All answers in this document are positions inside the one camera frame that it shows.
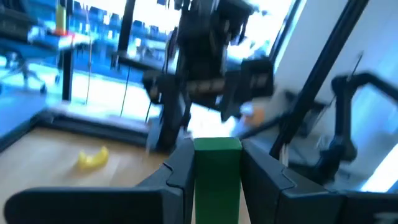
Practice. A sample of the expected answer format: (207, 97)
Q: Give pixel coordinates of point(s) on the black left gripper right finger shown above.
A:
(270, 193)

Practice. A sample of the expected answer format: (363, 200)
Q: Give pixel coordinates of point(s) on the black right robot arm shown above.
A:
(211, 37)

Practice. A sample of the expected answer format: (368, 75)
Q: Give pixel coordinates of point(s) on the black aluminium rig frame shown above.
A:
(314, 84)

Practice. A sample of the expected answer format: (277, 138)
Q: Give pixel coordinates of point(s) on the black office desk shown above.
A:
(66, 77)

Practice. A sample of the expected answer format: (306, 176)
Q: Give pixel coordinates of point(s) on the white box with orange part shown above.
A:
(46, 36)

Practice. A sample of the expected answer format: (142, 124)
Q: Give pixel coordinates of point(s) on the black office chair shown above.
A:
(23, 70)

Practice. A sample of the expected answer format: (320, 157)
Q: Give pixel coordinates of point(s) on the yellow arch block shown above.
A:
(93, 161)

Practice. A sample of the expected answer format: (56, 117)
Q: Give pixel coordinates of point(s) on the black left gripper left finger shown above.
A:
(180, 180)

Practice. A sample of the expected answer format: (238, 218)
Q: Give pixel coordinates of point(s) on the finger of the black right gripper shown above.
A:
(172, 118)
(233, 107)

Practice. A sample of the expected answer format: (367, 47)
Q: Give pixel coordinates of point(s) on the long green wooden block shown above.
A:
(217, 180)

